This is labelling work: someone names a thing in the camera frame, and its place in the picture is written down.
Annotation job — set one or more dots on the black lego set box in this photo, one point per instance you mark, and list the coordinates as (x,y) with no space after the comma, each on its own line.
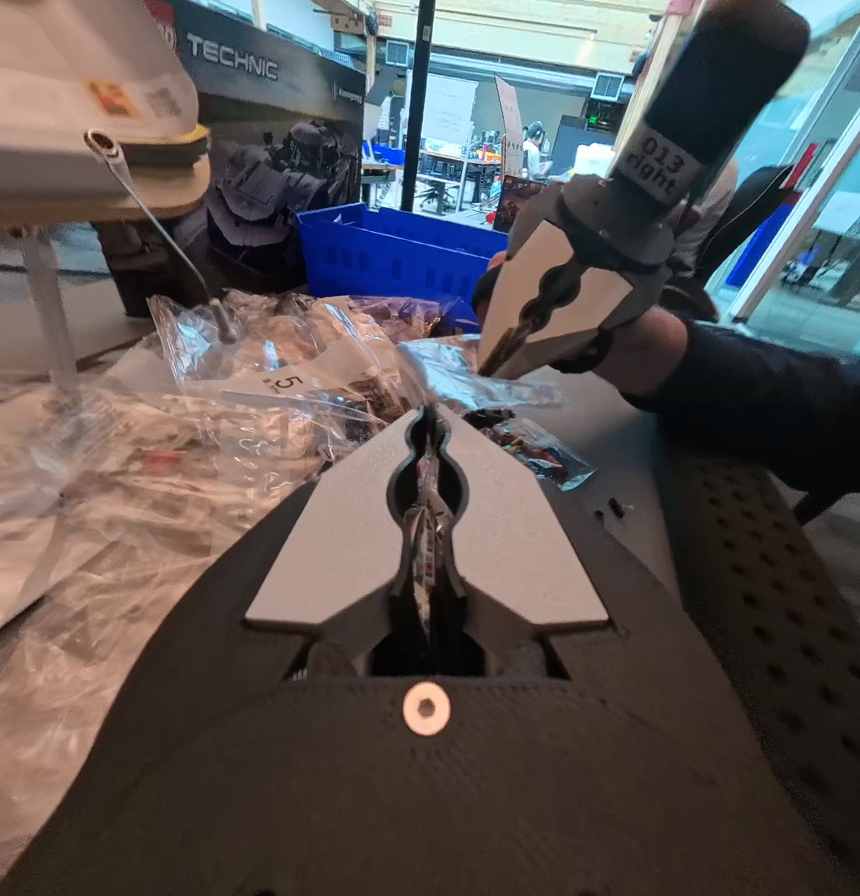
(276,140)

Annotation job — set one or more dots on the small printed box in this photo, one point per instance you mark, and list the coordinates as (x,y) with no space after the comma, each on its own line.
(517,203)

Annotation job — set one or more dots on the clear bag of pieces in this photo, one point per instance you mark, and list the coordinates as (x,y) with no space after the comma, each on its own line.
(458,378)

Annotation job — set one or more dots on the person's right hand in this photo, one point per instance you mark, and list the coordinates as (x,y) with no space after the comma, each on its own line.
(647,350)

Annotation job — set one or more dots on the black vertical post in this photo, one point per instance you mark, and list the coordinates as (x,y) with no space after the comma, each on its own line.
(419,105)

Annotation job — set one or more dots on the beige book stand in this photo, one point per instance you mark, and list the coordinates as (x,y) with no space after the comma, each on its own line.
(87,189)

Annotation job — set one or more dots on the clear bag of lego wheels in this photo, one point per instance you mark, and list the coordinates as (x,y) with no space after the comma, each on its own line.
(122,490)

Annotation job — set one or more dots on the person's right forearm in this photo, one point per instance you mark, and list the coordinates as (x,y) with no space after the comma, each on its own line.
(766,406)

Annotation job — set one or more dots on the brown cardboard sheet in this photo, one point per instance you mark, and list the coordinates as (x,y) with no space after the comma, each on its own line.
(508,119)

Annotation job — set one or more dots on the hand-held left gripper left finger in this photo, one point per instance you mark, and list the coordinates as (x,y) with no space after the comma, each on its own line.
(318,560)

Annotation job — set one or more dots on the black lego connector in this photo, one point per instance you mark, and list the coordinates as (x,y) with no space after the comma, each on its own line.
(617,507)

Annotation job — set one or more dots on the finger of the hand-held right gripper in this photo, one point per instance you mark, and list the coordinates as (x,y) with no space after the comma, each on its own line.
(521,273)
(584,308)

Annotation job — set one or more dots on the whiteboard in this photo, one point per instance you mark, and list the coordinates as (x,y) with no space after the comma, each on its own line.
(449,108)

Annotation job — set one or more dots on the dark perforated panel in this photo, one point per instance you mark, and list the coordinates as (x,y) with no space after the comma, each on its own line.
(773,630)

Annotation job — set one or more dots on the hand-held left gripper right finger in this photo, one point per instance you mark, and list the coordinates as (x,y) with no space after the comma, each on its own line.
(535,560)

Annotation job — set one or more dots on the blue plastic bin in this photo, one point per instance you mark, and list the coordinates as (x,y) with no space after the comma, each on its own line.
(388,259)

